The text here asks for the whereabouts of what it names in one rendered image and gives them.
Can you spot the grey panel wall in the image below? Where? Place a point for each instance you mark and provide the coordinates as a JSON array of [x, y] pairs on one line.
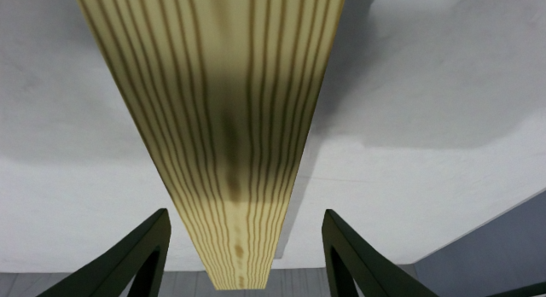
[[299, 282]]

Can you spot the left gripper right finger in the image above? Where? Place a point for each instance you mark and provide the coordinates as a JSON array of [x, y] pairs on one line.
[[345, 252]]

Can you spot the long wooden board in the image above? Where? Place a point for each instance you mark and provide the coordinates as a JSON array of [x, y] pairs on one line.
[[222, 93]]

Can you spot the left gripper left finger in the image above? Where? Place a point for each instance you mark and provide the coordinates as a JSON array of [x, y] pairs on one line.
[[140, 254]]

